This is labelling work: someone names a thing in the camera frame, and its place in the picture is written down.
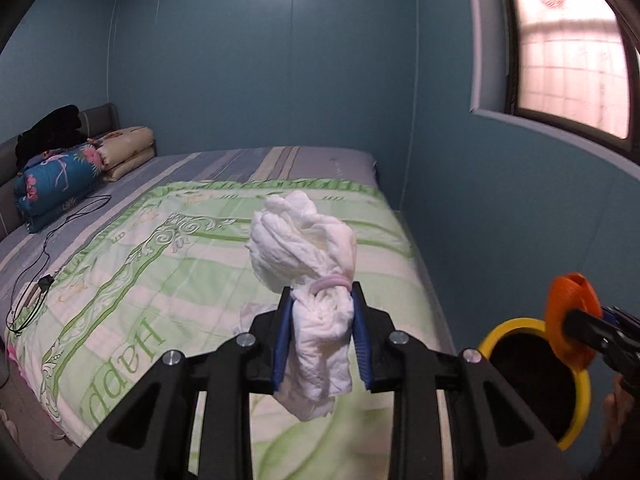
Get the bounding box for striped bed sheet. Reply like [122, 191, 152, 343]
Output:
[0, 146, 378, 271]

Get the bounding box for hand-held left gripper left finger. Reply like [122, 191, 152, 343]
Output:
[59, 286, 296, 480]

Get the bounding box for white tissue bundle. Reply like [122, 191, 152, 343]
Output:
[245, 191, 357, 422]

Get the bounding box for beige folded quilt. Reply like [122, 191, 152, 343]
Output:
[97, 126, 156, 182]

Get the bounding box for green patterned quilt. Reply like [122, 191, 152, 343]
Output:
[5, 180, 458, 480]

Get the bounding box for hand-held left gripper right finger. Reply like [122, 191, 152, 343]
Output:
[350, 281, 583, 480]

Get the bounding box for pink hair tie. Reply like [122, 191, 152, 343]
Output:
[306, 274, 352, 295]

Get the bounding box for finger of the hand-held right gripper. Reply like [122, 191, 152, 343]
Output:
[602, 305, 640, 343]
[564, 308, 621, 361]

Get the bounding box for black folded clothes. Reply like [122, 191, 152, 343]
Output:
[15, 105, 88, 168]

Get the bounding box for window with brown frame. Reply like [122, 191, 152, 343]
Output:
[465, 0, 640, 181]

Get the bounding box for orange mandarin peel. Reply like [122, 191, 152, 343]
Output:
[545, 272, 604, 372]

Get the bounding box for blue floral folded quilt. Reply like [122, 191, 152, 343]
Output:
[13, 141, 103, 233]

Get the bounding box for black yellow-rimmed trash bin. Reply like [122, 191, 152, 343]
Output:
[477, 317, 593, 452]

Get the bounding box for black charging cable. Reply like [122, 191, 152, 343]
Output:
[5, 194, 112, 333]

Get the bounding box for person's right hand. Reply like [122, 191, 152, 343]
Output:
[600, 391, 632, 461]

